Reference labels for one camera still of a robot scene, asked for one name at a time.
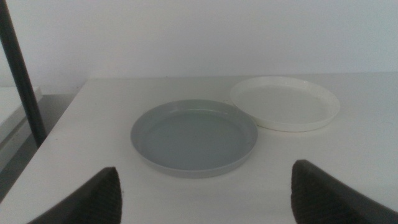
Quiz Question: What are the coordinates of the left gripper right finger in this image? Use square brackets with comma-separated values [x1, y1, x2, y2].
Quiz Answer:
[290, 159, 398, 224]

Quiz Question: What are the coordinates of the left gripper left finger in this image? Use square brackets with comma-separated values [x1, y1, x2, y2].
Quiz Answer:
[27, 166, 123, 224]

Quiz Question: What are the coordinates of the white shallow bowl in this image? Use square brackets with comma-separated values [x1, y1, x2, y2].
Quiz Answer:
[229, 76, 341, 133]

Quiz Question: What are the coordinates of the grey shallow bowl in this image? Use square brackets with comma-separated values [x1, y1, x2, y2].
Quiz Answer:
[130, 99, 259, 179]

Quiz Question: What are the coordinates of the black metal pole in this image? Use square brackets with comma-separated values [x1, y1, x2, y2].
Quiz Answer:
[0, 0, 48, 147]

